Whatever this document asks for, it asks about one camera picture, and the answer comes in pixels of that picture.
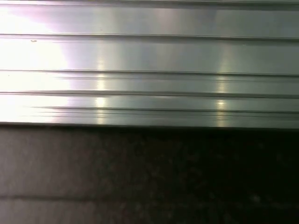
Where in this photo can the metal slat table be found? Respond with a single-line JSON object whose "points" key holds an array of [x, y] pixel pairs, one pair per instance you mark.
{"points": [[149, 58]]}

